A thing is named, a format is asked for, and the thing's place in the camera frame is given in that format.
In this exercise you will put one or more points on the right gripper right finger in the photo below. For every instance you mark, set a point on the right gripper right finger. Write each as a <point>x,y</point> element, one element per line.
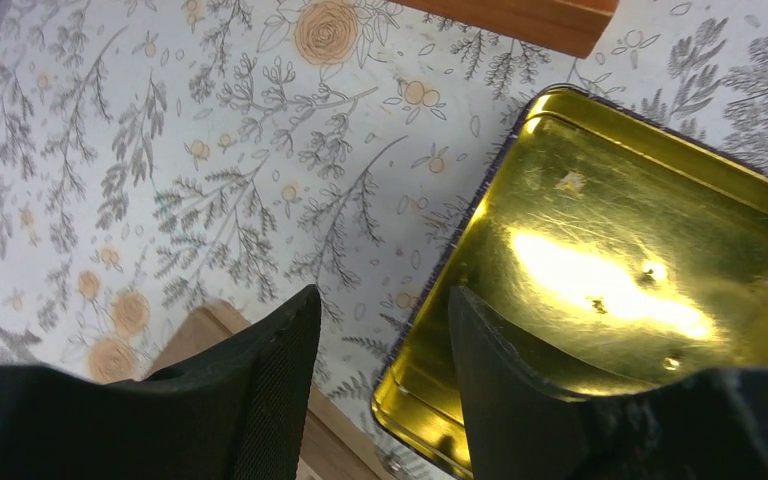
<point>522,423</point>

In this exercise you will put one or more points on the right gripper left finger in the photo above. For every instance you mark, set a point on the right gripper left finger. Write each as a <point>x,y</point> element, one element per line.
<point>233,411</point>

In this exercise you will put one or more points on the yellow tin box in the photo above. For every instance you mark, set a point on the yellow tin box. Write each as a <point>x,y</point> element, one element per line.
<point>629,247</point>

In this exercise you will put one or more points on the wooden chess board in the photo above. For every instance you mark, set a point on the wooden chess board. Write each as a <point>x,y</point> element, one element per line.
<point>333,447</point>

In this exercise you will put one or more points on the floral table cloth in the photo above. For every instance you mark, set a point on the floral table cloth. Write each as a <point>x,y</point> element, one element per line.
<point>155,155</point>

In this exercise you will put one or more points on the orange compartment tray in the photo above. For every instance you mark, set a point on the orange compartment tray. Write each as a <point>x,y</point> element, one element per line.
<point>572,27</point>

